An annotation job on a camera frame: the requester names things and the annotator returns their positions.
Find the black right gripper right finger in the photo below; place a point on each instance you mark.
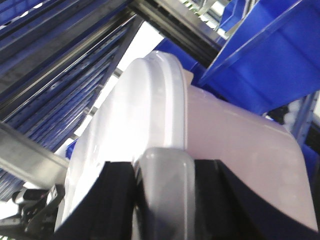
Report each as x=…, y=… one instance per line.
x=227, y=209

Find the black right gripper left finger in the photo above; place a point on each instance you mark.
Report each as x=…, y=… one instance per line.
x=106, y=212

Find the blue bin upper right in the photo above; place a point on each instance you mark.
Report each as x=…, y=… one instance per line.
x=272, y=59

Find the white lidded plastic bin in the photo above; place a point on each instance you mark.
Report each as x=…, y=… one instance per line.
x=155, y=119

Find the stainless steel shelf rack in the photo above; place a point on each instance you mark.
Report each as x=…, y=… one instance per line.
x=59, y=60

